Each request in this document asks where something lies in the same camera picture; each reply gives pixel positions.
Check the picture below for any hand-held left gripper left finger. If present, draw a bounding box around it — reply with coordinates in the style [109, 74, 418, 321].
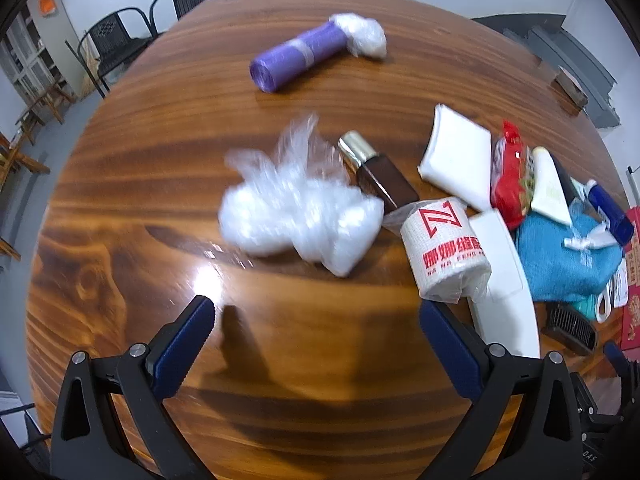
[50, 295, 217, 480]

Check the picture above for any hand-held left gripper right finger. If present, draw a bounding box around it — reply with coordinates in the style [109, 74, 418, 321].
[419, 300, 586, 480]

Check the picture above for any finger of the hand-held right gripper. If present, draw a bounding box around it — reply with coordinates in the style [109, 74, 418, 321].
[602, 341, 640, 391]

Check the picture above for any large white flat pack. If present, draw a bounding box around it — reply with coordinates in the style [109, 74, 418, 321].
[467, 208, 542, 359]

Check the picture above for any toilet paper roll red print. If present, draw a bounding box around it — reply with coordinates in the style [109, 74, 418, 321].
[399, 199, 493, 305]

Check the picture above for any blue mesh cloth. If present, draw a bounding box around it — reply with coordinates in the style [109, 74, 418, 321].
[515, 210, 626, 303]

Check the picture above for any red snack packet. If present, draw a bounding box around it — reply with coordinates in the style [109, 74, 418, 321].
[490, 120, 538, 231]

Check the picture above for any white tissue pack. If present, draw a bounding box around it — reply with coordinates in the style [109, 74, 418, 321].
[417, 104, 493, 212]

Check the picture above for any purple garbage bag roll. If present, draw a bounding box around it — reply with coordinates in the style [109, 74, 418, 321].
[249, 19, 353, 94]

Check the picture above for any black ribbed device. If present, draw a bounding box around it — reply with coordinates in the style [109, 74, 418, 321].
[540, 302, 598, 357]

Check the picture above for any white paper tag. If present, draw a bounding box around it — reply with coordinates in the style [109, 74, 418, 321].
[595, 260, 630, 323]

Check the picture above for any dark blue bottle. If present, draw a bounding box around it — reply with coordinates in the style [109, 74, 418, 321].
[585, 178, 636, 246]

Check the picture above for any large crumpled clear plastic bag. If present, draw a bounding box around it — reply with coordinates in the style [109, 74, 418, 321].
[218, 112, 386, 278]

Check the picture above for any brown perfume bottle gold cap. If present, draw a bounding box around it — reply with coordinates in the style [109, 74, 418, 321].
[337, 130, 421, 211]

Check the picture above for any white cream tube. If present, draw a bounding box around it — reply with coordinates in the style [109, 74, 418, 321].
[530, 146, 573, 227]

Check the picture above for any wooden stool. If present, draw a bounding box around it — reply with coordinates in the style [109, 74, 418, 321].
[15, 82, 76, 146]
[0, 130, 51, 176]

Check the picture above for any small pink topped box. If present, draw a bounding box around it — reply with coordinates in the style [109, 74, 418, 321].
[551, 67, 590, 107]

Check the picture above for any grey staircase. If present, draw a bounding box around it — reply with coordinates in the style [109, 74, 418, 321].
[472, 12, 621, 128]

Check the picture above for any small crumpled clear plastic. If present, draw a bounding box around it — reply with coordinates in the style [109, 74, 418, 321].
[330, 12, 388, 59]

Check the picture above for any white lattice cabinet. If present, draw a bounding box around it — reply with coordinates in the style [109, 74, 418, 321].
[0, 10, 51, 106]

